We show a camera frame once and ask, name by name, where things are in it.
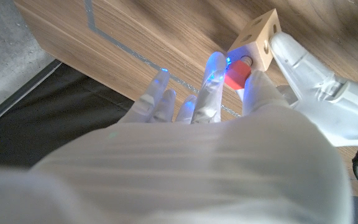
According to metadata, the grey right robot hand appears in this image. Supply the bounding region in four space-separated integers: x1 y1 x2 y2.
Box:
0 51 354 224

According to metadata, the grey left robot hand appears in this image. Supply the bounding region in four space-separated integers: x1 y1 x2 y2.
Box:
268 30 358 149

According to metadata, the small wooden block with holes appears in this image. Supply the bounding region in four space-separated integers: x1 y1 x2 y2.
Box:
227 8 282 72

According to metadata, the wooden screw with red head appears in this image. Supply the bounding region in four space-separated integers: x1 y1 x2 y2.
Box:
224 55 254 91

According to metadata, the black curtain backdrop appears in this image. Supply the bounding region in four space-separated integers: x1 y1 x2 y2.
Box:
0 63 135 169

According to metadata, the black frame pole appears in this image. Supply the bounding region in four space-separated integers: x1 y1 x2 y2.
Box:
0 58 63 138

